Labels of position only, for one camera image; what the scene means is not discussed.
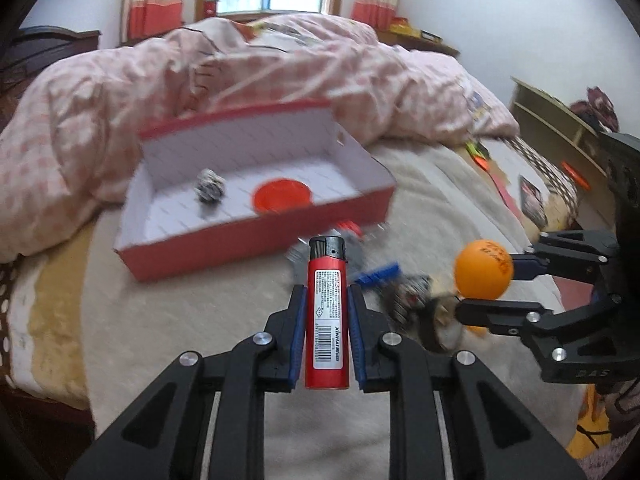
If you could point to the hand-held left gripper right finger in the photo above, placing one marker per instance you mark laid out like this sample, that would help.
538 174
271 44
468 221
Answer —
356 335

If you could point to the red round lid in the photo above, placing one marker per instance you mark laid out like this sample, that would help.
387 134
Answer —
280 196

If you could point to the dark booklet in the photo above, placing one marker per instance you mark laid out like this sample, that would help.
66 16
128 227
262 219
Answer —
532 200

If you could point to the dark patterned fabric pouch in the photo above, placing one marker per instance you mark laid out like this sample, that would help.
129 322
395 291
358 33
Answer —
410 297

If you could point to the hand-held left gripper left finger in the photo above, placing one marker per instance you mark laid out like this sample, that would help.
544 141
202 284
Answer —
297 335

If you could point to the red lighter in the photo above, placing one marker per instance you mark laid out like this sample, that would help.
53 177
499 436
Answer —
327 320

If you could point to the red paper envelope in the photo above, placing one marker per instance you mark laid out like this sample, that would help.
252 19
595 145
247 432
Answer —
507 192

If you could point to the orange ping-pong ball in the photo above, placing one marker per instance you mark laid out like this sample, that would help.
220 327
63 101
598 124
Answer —
480 270

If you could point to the blue clothespin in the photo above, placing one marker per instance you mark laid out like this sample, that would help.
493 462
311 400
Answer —
375 275

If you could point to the green and orange wrapper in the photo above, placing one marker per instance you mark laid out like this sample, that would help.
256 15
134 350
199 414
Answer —
477 152

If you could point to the small red box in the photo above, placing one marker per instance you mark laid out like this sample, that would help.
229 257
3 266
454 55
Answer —
211 9

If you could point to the light wooden shelf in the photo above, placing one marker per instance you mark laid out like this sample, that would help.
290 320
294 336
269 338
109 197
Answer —
550 125

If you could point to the crumpled white grey ball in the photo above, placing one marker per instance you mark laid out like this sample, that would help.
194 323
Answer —
210 186

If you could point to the dark red cloth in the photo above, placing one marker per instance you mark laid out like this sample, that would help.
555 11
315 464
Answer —
595 110

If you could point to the yellow and red package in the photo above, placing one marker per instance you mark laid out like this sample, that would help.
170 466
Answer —
405 26

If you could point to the orange disc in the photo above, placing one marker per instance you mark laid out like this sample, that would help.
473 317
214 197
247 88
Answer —
575 176

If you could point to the pink checked quilt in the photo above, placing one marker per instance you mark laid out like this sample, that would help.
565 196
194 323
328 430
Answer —
100 110

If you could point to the red cardboard box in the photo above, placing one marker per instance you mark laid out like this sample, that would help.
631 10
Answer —
200 252

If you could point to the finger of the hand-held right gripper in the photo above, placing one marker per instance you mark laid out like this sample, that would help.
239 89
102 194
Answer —
527 266
500 317

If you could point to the wooden nightstand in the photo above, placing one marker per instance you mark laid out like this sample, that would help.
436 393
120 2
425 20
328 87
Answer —
430 47

